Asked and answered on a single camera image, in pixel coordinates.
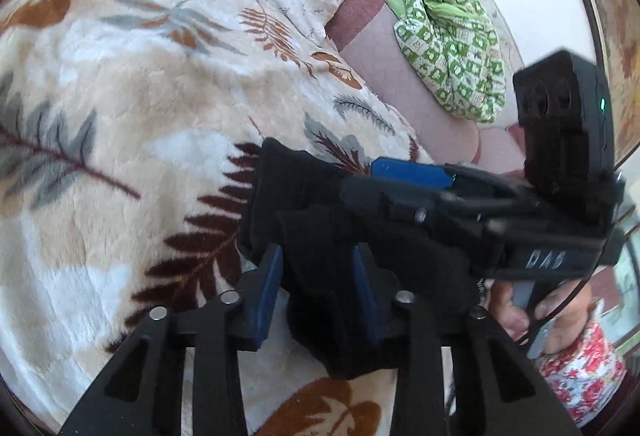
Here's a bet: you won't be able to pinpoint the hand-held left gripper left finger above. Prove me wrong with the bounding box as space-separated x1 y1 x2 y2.
57 243 286 436

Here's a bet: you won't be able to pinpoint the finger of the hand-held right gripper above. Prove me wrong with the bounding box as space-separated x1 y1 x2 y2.
372 157 526 203
345 179 502 244

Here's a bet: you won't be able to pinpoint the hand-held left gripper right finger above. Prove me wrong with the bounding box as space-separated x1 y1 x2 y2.
350 243 583 436

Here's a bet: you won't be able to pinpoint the black pants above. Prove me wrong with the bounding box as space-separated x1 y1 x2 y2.
237 137 481 380

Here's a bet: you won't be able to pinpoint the person's right forearm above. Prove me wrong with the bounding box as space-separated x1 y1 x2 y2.
540 311 628 429

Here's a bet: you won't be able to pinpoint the person's right hand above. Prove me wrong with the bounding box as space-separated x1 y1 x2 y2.
487 279 594 358

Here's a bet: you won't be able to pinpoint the pink bolster cushion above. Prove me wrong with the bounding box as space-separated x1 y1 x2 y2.
325 0 526 177

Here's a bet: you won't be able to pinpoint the green white patterned cloth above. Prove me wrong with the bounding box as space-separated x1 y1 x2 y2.
384 0 507 123

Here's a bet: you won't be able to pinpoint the leaf print fleece blanket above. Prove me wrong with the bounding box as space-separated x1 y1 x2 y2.
0 0 436 436

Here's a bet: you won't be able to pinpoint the large framed wall picture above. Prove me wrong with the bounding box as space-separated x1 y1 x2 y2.
575 0 640 167

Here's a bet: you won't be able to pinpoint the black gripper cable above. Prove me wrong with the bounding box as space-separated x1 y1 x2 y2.
520 211 640 347

